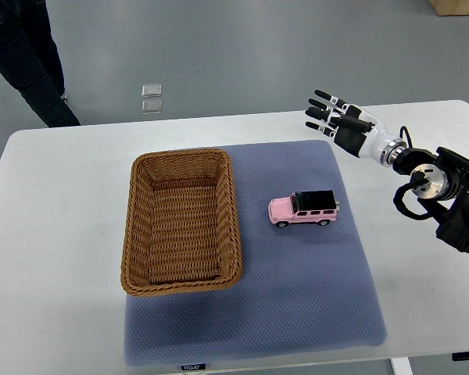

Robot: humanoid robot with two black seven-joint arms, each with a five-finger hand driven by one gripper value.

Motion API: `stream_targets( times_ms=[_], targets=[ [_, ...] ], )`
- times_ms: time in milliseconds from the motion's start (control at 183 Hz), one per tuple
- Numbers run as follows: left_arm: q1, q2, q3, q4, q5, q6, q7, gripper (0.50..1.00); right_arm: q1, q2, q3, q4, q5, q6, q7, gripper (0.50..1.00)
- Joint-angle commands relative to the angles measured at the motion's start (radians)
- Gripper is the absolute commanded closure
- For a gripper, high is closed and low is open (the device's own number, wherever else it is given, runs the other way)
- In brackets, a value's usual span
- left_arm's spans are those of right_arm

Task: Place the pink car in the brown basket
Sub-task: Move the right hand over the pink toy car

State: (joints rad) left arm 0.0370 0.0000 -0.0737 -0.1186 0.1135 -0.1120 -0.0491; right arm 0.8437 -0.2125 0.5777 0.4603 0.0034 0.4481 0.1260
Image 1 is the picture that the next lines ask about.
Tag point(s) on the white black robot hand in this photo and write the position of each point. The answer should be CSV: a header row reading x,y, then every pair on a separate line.
x,y
353,129

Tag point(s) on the pink toy car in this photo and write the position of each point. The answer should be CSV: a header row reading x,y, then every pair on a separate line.
x,y
319,207

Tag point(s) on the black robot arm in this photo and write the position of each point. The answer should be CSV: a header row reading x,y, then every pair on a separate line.
x,y
438,189

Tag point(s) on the brown wicker basket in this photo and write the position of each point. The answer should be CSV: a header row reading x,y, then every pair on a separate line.
x,y
182,233

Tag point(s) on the wooden box corner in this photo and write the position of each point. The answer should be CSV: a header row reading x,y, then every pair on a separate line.
x,y
450,7

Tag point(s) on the blue-grey textured mat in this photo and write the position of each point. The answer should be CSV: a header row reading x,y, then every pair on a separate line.
x,y
304,288

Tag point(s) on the lower metal floor plate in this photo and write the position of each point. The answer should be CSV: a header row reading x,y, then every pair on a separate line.
x,y
151,106

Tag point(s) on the metal floor plate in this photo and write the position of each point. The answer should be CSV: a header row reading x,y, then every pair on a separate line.
x,y
151,90
151,106

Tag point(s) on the upper metal floor plate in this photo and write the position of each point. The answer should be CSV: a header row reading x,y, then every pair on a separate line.
x,y
151,90

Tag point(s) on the white table leg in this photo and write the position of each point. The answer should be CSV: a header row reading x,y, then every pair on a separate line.
x,y
401,366

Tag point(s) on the person in dark trousers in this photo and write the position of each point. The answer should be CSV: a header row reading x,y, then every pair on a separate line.
x,y
30,63

